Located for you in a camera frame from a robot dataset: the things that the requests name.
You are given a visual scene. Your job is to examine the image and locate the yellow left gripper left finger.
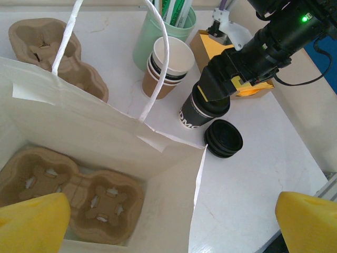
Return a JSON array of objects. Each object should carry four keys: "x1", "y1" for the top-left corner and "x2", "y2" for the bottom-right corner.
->
[{"x1": 0, "y1": 192, "x2": 71, "y2": 253}]

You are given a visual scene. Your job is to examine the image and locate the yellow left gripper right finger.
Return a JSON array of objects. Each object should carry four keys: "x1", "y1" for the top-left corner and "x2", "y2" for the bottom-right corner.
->
[{"x1": 275, "y1": 190, "x2": 337, "y2": 253}]

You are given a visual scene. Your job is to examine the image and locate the black paper coffee cup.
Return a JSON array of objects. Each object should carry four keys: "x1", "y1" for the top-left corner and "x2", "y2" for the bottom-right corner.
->
[{"x1": 178, "y1": 85, "x2": 230, "y2": 131}]

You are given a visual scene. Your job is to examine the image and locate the brown pulp cup carrier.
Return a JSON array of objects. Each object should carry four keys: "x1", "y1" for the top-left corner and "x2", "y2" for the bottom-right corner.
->
[
  {"x1": 7, "y1": 17, "x2": 109, "y2": 103},
  {"x1": 0, "y1": 147, "x2": 145, "y2": 245}
]

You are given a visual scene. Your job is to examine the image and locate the white paper carry bag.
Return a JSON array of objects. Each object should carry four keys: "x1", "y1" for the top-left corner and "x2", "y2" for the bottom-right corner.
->
[{"x1": 0, "y1": 0, "x2": 207, "y2": 253}]

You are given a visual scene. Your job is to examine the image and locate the yellow napkin stack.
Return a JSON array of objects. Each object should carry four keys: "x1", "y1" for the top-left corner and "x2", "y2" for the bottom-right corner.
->
[{"x1": 235, "y1": 79, "x2": 273, "y2": 98}]

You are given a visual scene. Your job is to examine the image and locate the brown cardboard napkin box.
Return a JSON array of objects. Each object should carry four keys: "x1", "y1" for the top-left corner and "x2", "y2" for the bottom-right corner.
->
[{"x1": 189, "y1": 29, "x2": 276, "y2": 100}]

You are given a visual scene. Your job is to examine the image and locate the black plastic cup lid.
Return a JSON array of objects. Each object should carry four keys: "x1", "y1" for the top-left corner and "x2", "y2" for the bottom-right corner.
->
[
  {"x1": 206, "y1": 142, "x2": 242, "y2": 159},
  {"x1": 204, "y1": 119, "x2": 244, "y2": 154}
]

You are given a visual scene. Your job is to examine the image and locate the green white wrapped straw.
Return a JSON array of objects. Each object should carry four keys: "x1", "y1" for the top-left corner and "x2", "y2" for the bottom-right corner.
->
[
  {"x1": 161, "y1": 0, "x2": 176, "y2": 24},
  {"x1": 181, "y1": 0, "x2": 194, "y2": 28},
  {"x1": 171, "y1": 0, "x2": 186, "y2": 27},
  {"x1": 154, "y1": 0, "x2": 166, "y2": 21}
]

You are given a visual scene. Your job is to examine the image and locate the mint green straw holder cup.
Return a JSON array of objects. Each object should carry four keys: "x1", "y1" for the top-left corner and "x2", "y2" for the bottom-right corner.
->
[{"x1": 132, "y1": 5, "x2": 197, "y2": 72}]

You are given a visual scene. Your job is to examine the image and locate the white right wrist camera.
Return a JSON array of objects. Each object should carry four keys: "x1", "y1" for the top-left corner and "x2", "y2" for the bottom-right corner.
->
[{"x1": 207, "y1": 7, "x2": 251, "y2": 51}]

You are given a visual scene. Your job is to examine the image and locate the aluminium side rail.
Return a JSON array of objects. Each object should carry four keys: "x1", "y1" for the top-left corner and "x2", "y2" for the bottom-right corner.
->
[{"x1": 313, "y1": 171, "x2": 337, "y2": 201}]

